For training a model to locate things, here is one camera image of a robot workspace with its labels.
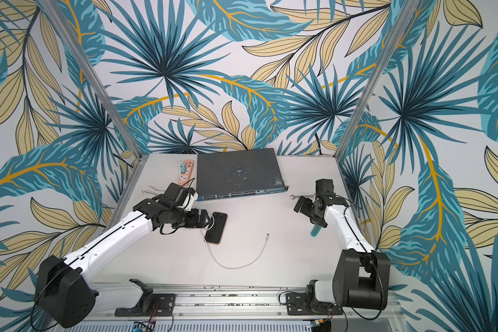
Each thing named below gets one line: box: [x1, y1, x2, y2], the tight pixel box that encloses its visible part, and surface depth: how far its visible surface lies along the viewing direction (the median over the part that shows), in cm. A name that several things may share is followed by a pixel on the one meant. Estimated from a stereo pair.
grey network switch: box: [195, 148, 289, 202], surface depth 109 cm
